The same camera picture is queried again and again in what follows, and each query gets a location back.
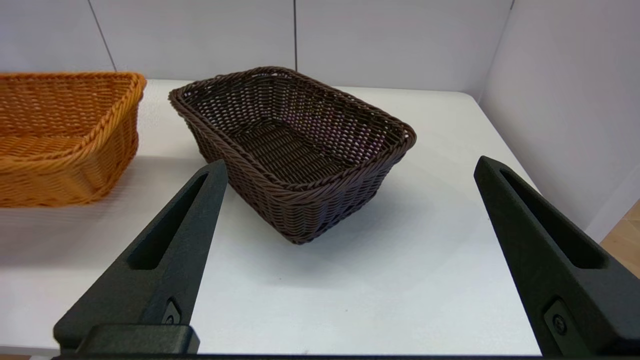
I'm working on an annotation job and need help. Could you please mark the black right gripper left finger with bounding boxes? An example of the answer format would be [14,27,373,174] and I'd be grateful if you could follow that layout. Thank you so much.
[53,159,229,355]

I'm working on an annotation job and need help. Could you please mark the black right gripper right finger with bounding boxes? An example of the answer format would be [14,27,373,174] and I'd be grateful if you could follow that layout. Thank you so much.
[473,156,640,357]

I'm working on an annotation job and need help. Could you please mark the dark brown wicker basket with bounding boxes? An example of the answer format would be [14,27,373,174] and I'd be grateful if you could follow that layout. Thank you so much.
[168,66,417,245]

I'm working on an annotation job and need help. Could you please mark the orange wicker basket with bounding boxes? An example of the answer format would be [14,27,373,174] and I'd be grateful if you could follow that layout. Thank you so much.
[0,71,147,208]

